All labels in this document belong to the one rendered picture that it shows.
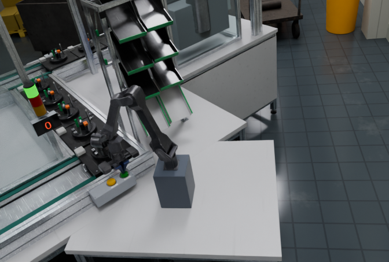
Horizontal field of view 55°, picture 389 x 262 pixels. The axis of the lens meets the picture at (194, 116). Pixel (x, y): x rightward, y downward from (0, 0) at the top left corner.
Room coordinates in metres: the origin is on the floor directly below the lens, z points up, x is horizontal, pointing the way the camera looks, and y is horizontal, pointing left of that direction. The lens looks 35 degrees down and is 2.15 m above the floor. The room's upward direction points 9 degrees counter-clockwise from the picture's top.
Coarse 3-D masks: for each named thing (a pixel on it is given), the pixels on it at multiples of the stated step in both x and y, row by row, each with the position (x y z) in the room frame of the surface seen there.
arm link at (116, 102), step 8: (128, 88) 1.31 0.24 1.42; (120, 96) 1.30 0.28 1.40; (112, 104) 1.27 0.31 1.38; (120, 104) 1.25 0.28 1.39; (128, 104) 1.23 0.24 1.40; (112, 112) 1.28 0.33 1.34; (112, 120) 1.29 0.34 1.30; (104, 128) 1.30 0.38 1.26; (112, 128) 1.29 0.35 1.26; (112, 136) 1.29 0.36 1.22
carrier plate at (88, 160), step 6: (126, 144) 1.54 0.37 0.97; (90, 150) 1.54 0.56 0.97; (84, 156) 1.50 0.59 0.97; (90, 156) 1.49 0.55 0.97; (84, 162) 1.46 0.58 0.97; (90, 162) 1.45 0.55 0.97; (96, 162) 1.44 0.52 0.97; (102, 162) 1.43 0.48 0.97; (90, 168) 1.40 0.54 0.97; (96, 168) 1.39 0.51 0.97; (96, 174) 1.35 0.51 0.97
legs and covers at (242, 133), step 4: (244, 128) 1.71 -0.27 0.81; (240, 132) 1.69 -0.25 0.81; (244, 132) 1.71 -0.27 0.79; (232, 136) 1.67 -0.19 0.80; (236, 136) 1.68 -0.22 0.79; (240, 136) 1.69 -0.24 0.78; (244, 136) 1.71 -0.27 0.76; (228, 140) 1.64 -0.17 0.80; (232, 140) 1.82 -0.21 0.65; (236, 140) 1.71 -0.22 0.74; (240, 140) 1.69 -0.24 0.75; (244, 140) 1.71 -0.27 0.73; (60, 248) 1.08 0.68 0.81; (64, 248) 1.09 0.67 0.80; (56, 252) 1.07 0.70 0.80; (60, 252) 1.08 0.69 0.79; (48, 256) 1.05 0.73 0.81; (52, 256) 1.06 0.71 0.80; (40, 260) 1.03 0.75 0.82; (44, 260) 1.04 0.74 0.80; (48, 260) 1.05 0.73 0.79; (152, 260) 1.31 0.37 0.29; (156, 260) 1.30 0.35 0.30; (160, 260) 1.31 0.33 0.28; (168, 260) 1.37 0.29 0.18; (172, 260) 1.37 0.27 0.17
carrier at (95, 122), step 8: (80, 120) 1.72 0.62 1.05; (88, 120) 1.83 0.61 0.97; (96, 120) 1.81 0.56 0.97; (64, 128) 1.75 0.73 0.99; (72, 128) 1.72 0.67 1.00; (80, 128) 1.72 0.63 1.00; (88, 128) 1.72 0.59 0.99; (96, 128) 1.72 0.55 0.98; (64, 136) 1.70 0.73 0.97; (72, 136) 1.69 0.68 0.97; (80, 136) 1.65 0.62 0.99; (88, 136) 1.66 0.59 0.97; (72, 144) 1.62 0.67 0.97; (80, 144) 1.61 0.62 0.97; (88, 144) 1.60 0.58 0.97
